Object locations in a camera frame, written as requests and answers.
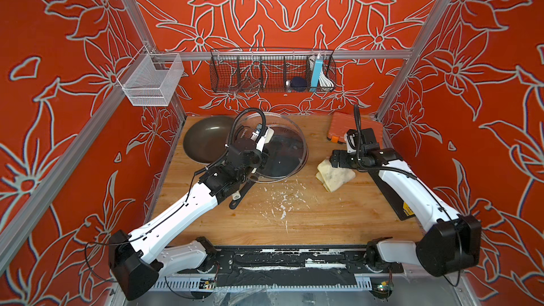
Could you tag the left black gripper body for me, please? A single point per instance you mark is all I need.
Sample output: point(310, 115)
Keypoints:
point(259, 161)

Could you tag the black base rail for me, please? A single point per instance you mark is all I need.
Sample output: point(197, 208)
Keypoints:
point(341, 267)

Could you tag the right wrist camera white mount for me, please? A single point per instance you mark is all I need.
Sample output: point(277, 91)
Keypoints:
point(351, 138)

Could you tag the black frying pan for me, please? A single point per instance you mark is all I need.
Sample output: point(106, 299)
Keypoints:
point(240, 193)

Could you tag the yellow cleaning cloth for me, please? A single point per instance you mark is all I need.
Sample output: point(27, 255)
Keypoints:
point(333, 178)

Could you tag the glass lid white handle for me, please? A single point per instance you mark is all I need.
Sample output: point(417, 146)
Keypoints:
point(277, 136)

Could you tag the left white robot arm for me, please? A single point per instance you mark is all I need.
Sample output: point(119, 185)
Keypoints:
point(140, 258)

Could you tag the black power adapter box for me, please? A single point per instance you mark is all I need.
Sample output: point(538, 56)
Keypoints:
point(400, 208)

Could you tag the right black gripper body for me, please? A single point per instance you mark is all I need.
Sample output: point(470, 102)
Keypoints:
point(346, 160)

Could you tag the pan with white handle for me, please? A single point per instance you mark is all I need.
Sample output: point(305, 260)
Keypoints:
point(208, 143)

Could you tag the dark blue round object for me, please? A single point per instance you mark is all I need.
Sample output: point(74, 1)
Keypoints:
point(298, 84)

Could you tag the black wire basket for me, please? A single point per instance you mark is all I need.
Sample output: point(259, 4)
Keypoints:
point(269, 70)

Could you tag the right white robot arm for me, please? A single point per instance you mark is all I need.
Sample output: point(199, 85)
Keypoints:
point(451, 241)

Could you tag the clear plastic bin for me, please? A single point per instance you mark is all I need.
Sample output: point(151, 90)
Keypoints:
point(152, 83)

